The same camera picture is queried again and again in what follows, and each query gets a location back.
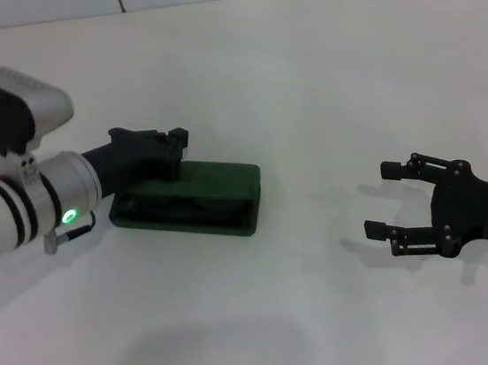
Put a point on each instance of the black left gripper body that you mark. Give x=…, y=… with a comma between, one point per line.
x=130, y=161

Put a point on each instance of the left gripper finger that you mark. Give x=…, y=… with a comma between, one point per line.
x=174, y=164
x=180, y=139

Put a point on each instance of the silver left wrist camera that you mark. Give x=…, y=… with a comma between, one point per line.
x=33, y=97

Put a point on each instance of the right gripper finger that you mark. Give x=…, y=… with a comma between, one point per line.
x=377, y=230
x=391, y=170

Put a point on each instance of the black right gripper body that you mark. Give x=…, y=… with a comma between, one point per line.
x=483, y=206

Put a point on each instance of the green glasses case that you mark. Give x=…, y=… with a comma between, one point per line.
x=217, y=185

